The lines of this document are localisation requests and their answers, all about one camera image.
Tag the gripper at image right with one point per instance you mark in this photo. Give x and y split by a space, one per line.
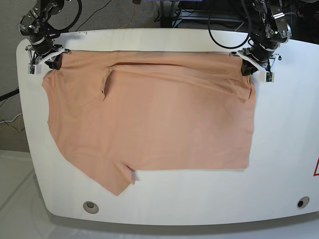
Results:
258 57

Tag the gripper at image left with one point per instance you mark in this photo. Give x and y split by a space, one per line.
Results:
44 52

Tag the peach orange T-shirt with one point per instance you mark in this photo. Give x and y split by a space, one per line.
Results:
114 113

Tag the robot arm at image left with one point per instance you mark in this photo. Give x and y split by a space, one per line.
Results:
36 27

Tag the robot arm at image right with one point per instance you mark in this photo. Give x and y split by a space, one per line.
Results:
261 42

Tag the black bar at left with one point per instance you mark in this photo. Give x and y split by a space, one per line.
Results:
9 94

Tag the black desk leg base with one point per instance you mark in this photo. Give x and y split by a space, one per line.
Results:
166 10

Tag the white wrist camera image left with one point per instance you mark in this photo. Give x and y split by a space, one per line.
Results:
34 69

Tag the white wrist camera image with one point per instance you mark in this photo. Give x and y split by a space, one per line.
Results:
267 77
34 69

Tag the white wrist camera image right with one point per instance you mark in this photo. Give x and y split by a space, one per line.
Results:
267 77

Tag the aluminium frame rail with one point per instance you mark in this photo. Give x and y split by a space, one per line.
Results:
227 20

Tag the right table cable grommet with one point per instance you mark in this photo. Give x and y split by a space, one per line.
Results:
303 202

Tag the table cable grommet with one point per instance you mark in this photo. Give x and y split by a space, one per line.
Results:
90 207
303 202

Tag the left table cable grommet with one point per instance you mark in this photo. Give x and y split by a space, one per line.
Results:
90 207

